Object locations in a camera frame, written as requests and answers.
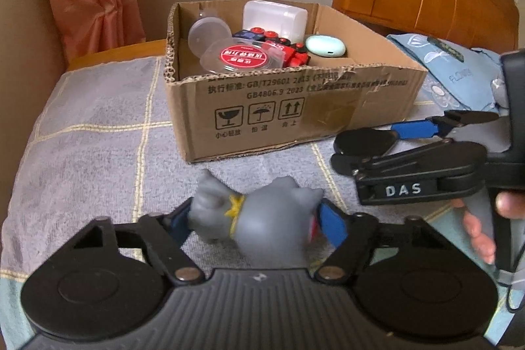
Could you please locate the cardboard box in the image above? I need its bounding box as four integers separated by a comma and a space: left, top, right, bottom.
163, 0, 429, 164

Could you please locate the round container with red label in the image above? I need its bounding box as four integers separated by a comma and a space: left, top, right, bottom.
199, 38, 285, 74

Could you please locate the wooden bed frame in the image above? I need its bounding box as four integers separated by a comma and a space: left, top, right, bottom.
68, 39, 169, 71

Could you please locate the black toy train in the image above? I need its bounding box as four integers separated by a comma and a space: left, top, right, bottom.
232, 27, 288, 43

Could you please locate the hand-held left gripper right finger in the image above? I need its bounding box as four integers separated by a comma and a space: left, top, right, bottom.
314, 197, 452, 282

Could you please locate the light blue pillow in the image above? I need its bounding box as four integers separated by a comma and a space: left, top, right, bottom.
386, 32, 511, 113

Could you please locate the clear square plastic container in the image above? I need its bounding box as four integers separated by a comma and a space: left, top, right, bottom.
242, 0, 309, 43

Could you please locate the checked bed blanket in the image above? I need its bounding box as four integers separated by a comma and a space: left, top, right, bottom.
0, 55, 509, 346

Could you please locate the mint green earbud case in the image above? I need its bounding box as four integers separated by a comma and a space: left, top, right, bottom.
304, 35, 347, 59

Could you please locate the red toy train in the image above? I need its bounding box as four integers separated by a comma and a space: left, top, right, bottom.
262, 38, 310, 68

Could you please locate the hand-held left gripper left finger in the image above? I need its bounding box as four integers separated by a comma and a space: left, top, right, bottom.
68, 197, 206, 286

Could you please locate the person's right hand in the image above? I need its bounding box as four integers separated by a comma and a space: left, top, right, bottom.
451, 192, 525, 265

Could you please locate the grey elephant toy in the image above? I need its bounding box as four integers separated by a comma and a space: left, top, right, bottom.
189, 169, 326, 269

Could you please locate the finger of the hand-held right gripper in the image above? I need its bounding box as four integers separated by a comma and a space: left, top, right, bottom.
331, 128, 487, 180
389, 110, 499, 139

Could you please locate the clear jar with frosted lid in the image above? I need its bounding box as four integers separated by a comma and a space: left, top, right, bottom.
188, 10, 234, 57

